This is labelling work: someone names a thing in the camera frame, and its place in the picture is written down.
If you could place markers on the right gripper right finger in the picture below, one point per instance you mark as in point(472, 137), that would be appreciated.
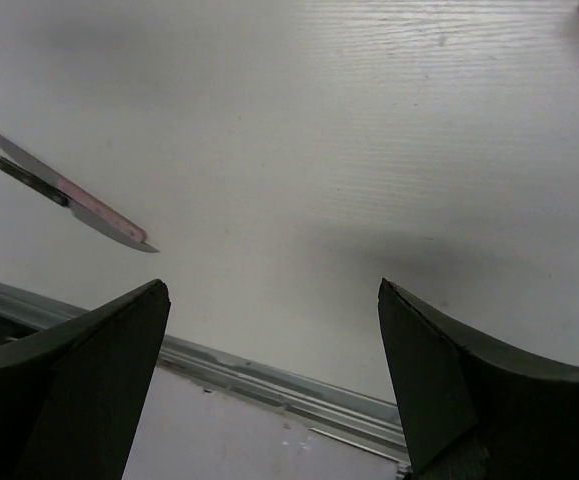
point(472, 406)

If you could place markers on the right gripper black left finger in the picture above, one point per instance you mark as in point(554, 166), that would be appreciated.
point(71, 396)

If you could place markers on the dark handled knife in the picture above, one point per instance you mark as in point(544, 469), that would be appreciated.
point(89, 218)

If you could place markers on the pink handled knife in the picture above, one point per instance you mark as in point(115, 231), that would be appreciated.
point(35, 166)

